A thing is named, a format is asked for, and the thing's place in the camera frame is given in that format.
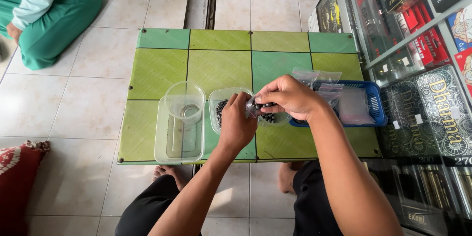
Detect red patterned cushion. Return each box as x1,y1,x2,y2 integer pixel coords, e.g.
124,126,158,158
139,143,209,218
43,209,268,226
0,140,51,236

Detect green woven-pattern low table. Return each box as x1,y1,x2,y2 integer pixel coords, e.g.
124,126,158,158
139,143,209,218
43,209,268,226
117,28,382,166

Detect person's foot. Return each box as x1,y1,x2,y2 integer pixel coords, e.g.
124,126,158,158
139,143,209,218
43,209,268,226
153,165,189,191
278,161,307,194

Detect person's right foot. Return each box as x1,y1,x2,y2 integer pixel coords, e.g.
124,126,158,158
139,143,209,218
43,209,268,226
278,161,307,194

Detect stack of clear zip bags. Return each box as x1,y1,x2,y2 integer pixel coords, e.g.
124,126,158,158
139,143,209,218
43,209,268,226
336,88,376,126

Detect person's right hand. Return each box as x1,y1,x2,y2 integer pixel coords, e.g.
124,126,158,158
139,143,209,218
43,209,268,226
254,74,329,123

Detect empty clear rectangular container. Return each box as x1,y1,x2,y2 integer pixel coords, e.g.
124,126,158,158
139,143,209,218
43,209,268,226
154,96,206,165

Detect person's black shorts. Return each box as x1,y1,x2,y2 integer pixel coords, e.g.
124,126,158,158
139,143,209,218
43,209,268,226
115,159,344,236

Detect pile of dark metal beads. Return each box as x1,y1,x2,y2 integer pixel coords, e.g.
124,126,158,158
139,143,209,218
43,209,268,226
215,99,277,127

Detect small clear zip bag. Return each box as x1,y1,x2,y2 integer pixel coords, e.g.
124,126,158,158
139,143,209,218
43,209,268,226
245,94,277,119

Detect clear container holding beads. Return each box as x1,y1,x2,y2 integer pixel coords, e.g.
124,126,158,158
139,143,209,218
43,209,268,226
208,86,293,135

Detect person's left foot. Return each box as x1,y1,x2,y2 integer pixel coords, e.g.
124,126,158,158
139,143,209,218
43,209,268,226
153,165,189,191

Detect glass display cabinet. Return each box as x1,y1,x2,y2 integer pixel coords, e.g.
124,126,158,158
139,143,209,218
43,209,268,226
307,0,472,236

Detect blue plastic basket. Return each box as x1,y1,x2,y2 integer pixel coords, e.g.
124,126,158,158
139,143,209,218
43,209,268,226
289,80,388,128

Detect clear plastic cup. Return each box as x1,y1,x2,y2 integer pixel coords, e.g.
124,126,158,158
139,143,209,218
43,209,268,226
164,81,206,125

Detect person's left hand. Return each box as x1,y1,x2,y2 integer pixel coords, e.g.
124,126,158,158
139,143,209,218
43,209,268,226
218,92,259,152

